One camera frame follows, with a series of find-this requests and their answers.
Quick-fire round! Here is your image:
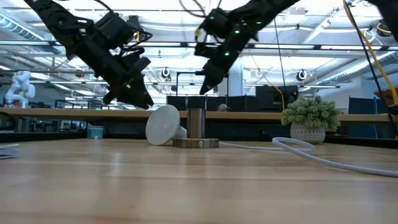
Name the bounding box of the white round column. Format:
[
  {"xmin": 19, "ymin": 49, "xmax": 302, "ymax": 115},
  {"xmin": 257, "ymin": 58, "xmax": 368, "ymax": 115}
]
[{"xmin": 226, "ymin": 57, "xmax": 244, "ymax": 97}]

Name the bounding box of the green plant in white pot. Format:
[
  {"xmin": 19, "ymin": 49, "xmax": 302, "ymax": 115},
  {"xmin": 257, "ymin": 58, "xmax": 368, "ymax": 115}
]
[{"xmin": 281, "ymin": 95, "xmax": 342, "ymax": 146}]

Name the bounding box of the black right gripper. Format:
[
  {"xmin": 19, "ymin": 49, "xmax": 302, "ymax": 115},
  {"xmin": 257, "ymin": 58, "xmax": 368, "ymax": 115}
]
[{"xmin": 194, "ymin": 29, "xmax": 250, "ymax": 96}]

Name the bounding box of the white flood lightbulb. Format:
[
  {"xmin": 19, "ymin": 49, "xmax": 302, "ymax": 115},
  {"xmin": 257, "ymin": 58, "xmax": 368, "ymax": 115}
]
[{"xmin": 145, "ymin": 104, "xmax": 188, "ymax": 146}]

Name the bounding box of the blue office partition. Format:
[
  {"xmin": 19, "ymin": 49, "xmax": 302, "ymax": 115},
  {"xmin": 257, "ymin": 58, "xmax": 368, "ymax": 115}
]
[{"xmin": 348, "ymin": 96, "xmax": 398, "ymax": 139}]

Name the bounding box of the brass lamp socket base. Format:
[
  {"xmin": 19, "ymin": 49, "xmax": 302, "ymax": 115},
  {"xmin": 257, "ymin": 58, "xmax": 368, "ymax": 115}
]
[{"xmin": 173, "ymin": 107, "xmax": 220, "ymax": 149}]

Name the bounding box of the black hanging cable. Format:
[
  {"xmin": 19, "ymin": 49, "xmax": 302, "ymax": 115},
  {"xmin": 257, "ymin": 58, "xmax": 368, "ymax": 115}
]
[{"xmin": 345, "ymin": 0, "xmax": 398, "ymax": 138}]

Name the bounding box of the white lamp power cord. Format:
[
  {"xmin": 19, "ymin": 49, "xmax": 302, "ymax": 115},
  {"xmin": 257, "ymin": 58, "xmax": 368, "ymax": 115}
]
[{"xmin": 219, "ymin": 136, "xmax": 398, "ymax": 179}]

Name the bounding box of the black gantry frame with camera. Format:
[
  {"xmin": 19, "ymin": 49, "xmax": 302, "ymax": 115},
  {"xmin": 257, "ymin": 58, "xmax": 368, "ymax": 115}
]
[{"xmin": 176, "ymin": 70, "xmax": 230, "ymax": 97}]

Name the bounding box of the light wooden desk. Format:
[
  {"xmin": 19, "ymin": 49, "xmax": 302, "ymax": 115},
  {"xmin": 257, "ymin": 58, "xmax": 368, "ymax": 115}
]
[{"xmin": 0, "ymin": 108, "xmax": 391, "ymax": 123}]

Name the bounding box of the white humanoid robot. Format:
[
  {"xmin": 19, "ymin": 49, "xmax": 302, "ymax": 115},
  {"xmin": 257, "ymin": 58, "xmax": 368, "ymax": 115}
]
[{"xmin": 4, "ymin": 70, "xmax": 36, "ymax": 108}]

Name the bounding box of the Yellowstone waterfall booklet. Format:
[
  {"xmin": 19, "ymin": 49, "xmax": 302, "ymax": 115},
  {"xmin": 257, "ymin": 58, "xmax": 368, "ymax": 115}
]
[{"xmin": 0, "ymin": 142, "xmax": 20, "ymax": 161}]

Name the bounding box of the black aluminium table frame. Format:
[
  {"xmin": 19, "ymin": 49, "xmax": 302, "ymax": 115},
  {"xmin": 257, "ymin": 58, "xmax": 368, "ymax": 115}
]
[{"xmin": 0, "ymin": 132, "xmax": 398, "ymax": 150}]

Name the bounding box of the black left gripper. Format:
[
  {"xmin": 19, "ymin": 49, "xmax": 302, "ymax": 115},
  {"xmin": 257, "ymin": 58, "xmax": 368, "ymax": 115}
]
[{"xmin": 73, "ymin": 37, "xmax": 155, "ymax": 110}]

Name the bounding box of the black office partition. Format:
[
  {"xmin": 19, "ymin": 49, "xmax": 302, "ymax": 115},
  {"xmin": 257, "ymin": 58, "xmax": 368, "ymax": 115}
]
[{"xmin": 166, "ymin": 86, "xmax": 299, "ymax": 112}]

